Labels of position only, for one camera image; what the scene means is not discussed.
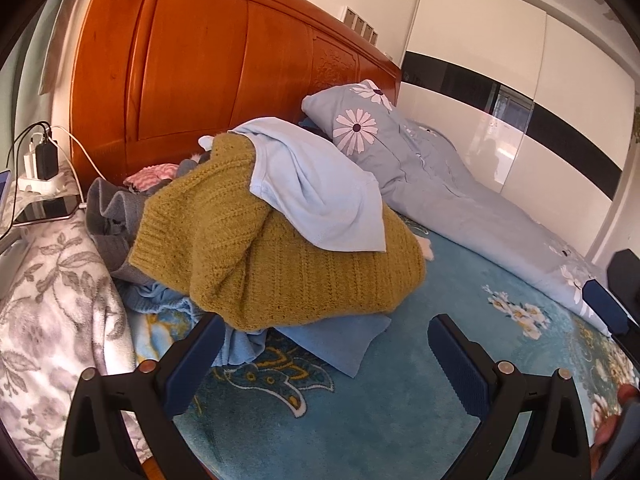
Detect orange wooden headboard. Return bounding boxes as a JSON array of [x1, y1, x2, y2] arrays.
[[70, 0, 400, 185]]

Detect white black-striped wardrobe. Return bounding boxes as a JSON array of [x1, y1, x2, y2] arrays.
[[400, 0, 639, 266]]

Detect pink white patterned garment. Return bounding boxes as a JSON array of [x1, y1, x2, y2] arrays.
[[122, 164, 178, 192]]

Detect person's right hand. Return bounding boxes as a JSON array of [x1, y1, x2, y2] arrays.
[[590, 384, 639, 474]]

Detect teal floral bed blanket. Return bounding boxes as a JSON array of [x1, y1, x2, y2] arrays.
[[175, 234, 639, 479]]

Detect mustard yellow knit sweater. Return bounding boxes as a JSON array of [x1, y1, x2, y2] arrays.
[[128, 133, 426, 332]]

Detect white charging cable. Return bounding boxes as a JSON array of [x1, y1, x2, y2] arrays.
[[4, 120, 109, 212]]

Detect tablet on nightstand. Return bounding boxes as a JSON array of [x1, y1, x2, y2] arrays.
[[14, 195, 80, 226]]

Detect white power strip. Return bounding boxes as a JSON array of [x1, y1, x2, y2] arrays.
[[17, 148, 66, 196]]

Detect light blue printed t-shirt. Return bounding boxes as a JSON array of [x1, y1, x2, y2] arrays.
[[230, 117, 387, 254]]

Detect wall switch panel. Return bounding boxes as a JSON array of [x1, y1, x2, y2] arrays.
[[342, 6, 378, 46]]

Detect black power adapter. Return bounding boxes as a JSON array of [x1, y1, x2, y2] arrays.
[[35, 128, 58, 181]]

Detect blue floral duvet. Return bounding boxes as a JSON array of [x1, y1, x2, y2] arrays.
[[302, 79, 608, 333]]

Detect grey floral white blanket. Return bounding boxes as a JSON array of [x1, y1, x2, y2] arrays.
[[1, 211, 136, 479]]

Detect grey knit garment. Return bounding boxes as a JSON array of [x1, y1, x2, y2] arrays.
[[84, 158, 212, 286]]

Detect blue folded garment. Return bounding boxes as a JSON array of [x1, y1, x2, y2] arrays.
[[119, 282, 394, 380]]

